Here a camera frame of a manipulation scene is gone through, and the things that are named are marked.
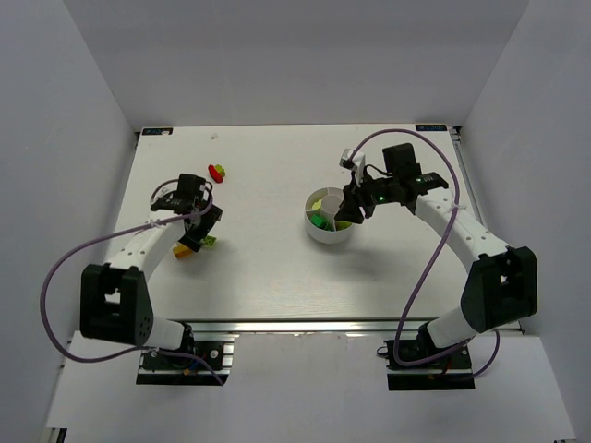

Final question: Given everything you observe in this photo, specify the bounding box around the lime green lego plate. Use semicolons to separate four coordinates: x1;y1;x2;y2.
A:
203;235;216;247

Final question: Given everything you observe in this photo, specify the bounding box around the dark green lego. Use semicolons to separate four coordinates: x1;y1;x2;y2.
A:
309;214;331;231

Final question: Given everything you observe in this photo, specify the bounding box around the red curved lego with green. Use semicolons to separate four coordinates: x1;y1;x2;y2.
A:
208;164;226;183

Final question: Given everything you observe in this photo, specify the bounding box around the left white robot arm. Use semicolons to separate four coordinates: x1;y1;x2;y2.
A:
79;174;223;351

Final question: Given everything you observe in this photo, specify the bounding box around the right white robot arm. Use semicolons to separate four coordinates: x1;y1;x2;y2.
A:
335;143;538;359

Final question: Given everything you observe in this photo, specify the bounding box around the orange yellow lego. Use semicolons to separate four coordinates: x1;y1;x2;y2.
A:
173;245;194;259

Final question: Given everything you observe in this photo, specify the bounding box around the white round divided container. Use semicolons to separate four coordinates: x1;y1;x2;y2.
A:
304;187;354;245

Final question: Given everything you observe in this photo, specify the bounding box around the blue label sticker right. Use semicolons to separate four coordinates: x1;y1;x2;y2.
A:
415;124;448;132

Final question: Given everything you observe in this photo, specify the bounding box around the blue label sticker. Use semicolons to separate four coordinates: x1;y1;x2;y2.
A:
141;127;174;136
415;124;448;132

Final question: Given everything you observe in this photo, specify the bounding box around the blue label sticker left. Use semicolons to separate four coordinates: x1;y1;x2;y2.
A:
141;127;174;136

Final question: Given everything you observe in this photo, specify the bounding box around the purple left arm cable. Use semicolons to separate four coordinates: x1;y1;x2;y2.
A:
40;180;227;387

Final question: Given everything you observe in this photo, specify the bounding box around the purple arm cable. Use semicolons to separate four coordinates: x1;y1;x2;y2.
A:
348;128;502;380
40;180;227;387

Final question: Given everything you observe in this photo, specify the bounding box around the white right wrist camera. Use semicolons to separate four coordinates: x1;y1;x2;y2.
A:
339;149;366;186

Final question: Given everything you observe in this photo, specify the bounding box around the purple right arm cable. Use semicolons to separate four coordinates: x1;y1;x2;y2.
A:
348;128;502;380

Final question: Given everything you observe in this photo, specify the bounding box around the aluminium table front rail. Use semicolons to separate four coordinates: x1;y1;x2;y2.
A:
177;319;399;334

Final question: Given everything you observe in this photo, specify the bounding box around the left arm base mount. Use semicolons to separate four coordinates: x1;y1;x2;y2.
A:
136;334;236;387

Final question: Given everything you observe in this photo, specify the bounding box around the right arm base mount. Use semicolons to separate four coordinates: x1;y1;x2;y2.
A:
376;340;476;391

